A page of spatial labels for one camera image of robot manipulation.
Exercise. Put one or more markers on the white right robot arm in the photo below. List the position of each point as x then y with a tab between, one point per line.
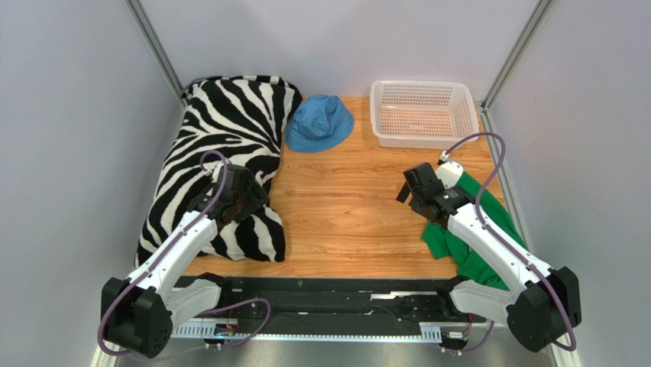
539	304

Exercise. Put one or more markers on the right aluminium frame post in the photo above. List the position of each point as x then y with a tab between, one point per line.
518	49

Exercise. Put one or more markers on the aluminium frame post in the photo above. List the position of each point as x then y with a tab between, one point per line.
147	29
518	49

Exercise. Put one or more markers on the left aluminium frame post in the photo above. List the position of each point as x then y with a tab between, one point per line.
147	29

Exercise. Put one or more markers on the zebra striped pillow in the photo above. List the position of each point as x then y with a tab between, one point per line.
238	118

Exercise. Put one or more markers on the green t shirt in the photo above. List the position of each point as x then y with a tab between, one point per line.
481	237

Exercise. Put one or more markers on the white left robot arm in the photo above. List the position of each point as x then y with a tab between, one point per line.
140	312

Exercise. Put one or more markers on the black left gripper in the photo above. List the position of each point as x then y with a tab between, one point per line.
257	197

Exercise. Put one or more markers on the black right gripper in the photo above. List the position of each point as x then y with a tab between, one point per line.
419	185

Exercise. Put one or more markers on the white plastic basket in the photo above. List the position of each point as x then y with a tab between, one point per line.
421	114

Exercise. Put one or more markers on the blue bucket hat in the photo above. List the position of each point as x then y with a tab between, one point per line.
320	123

